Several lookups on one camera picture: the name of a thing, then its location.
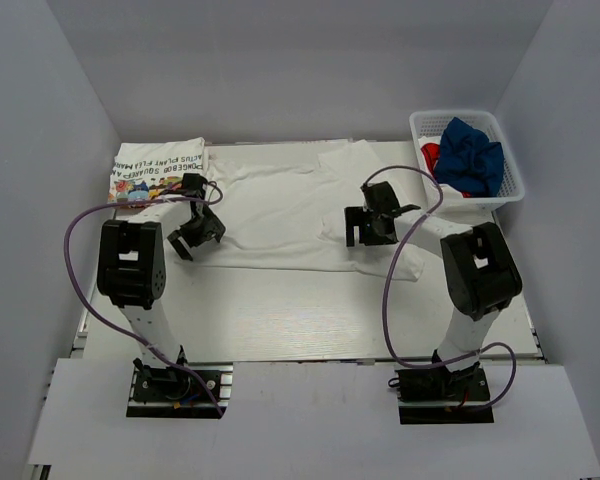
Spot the white t-shirt black graphic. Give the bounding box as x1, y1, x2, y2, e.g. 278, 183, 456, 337
187, 141, 417, 277

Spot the white t-shirt red graphic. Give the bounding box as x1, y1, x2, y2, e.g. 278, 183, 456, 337
419, 137, 470, 199

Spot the dark blue t-shirt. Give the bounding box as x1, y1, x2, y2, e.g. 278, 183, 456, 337
433, 117, 505, 198

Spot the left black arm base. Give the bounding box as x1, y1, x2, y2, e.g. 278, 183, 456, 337
126, 365, 233, 420

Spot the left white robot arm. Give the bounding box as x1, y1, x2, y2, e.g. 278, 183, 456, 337
97, 174, 226, 399

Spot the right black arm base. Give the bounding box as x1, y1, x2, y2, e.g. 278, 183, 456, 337
388, 367, 494, 425

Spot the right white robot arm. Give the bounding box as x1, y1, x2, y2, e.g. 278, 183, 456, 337
345, 181, 523, 399

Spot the folded white cartoon t-shirt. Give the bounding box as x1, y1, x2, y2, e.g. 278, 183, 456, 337
108, 137, 208, 203

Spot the white plastic mesh basket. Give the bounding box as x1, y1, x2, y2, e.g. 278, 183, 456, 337
409, 110, 524, 212

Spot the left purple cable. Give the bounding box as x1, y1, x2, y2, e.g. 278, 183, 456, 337
63, 179, 227, 419

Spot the purple cable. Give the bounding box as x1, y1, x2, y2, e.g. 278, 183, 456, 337
63, 179, 227, 419
362, 165, 519, 414

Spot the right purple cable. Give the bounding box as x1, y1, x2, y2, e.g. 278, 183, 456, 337
362, 165, 519, 414

